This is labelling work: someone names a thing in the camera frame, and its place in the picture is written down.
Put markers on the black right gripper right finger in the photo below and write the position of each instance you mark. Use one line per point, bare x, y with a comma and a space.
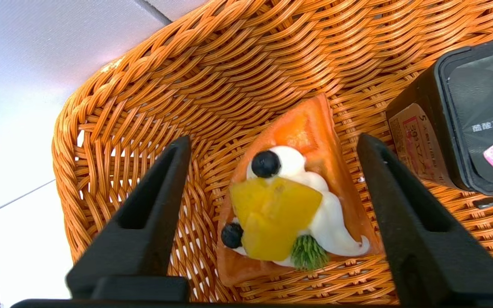
417, 239

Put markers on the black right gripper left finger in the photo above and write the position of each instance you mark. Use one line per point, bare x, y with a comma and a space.
144, 239

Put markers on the orange waffle with fruit topping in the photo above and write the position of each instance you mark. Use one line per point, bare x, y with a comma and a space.
280, 214

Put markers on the black chewing gum box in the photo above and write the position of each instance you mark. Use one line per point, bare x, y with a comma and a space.
477, 111

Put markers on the orange wicker basket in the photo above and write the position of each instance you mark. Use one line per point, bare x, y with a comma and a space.
229, 77

